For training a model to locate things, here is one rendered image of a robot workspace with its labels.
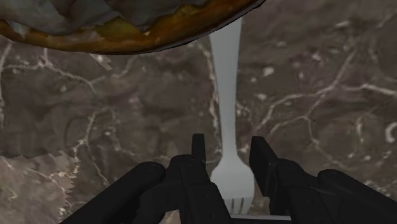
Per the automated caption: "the grey fork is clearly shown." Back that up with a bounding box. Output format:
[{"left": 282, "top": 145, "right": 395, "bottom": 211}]
[{"left": 207, "top": 17, "right": 256, "bottom": 216}]

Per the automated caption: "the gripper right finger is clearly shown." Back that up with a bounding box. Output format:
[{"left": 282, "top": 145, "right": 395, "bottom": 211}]
[{"left": 249, "top": 136, "right": 397, "bottom": 224}]

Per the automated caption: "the brown rimmed plate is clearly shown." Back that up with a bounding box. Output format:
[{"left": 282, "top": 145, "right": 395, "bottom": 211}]
[{"left": 0, "top": 0, "right": 267, "bottom": 55}]

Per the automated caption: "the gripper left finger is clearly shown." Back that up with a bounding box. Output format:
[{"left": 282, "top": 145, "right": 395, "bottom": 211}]
[{"left": 60, "top": 133, "right": 233, "bottom": 224}]

